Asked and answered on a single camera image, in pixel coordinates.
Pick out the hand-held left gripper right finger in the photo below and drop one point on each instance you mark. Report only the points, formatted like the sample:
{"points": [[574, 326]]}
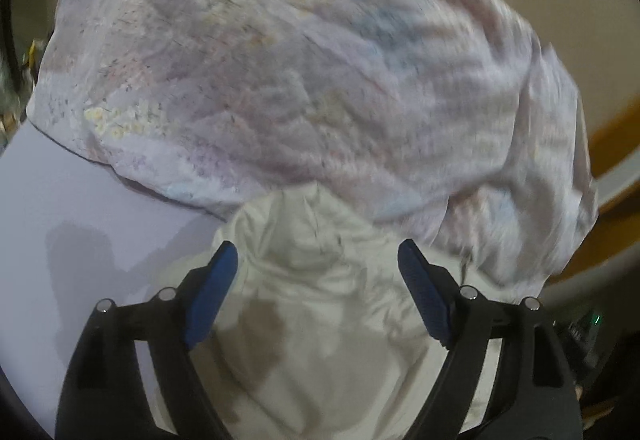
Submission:
{"points": [[422, 292]]}

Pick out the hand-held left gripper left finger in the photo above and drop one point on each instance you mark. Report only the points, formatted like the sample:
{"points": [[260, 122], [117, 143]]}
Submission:
{"points": [[212, 290]]}

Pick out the cream puffer jacket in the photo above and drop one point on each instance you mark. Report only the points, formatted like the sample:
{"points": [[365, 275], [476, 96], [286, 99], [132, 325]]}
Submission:
{"points": [[320, 300]]}

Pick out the lavender bed sheet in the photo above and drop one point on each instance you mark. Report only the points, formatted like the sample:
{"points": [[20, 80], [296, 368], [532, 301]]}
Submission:
{"points": [[75, 200]]}

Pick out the pastel floral quilt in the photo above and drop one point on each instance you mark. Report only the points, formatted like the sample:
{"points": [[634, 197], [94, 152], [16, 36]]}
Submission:
{"points": [[300, 70]]}

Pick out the blurred clutter pile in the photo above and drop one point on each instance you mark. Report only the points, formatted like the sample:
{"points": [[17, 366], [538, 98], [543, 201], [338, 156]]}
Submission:
{"points": [[12, 90]]}

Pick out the wooden bed frame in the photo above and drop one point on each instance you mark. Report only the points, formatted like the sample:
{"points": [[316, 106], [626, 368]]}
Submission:
{"points": [[617, 140]]}

